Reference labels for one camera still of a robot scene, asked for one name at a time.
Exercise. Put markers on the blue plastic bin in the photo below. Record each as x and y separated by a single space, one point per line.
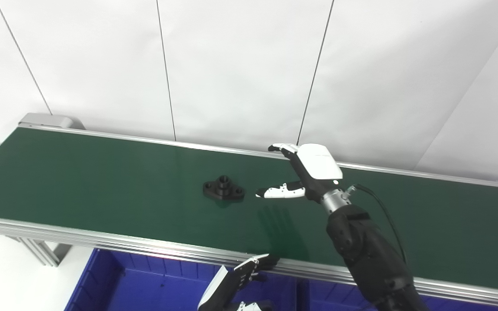
322 298
145 285

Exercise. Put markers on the aluminium conveyor side rail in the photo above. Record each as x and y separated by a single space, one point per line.
102 239
145 139

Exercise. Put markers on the aluminium conveyor support leg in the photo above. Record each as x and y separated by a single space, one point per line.
37 250

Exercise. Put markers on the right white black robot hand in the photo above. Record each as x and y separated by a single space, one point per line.
316 166

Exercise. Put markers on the black flange machine part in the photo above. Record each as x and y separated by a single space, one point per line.
223 188

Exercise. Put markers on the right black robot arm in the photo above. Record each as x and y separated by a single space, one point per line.
365 250

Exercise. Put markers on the grey conveyor end cover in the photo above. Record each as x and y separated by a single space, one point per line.
48 121

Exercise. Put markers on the green conveyor belt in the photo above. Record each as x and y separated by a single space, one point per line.
123 185

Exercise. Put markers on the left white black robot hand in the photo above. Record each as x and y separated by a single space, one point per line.
227 289

